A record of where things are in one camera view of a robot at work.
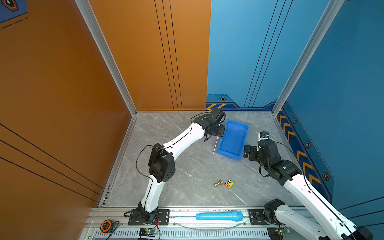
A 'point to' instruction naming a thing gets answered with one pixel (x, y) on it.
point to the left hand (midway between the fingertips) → (222, 130)
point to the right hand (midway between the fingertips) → (250, 148)
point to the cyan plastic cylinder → (232, 215)
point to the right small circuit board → (276, 233)
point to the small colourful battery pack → (229, 184)
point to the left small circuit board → (151, 232)
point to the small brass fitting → (220, 182)
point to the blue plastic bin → (231, 144)
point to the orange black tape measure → (106, 226)
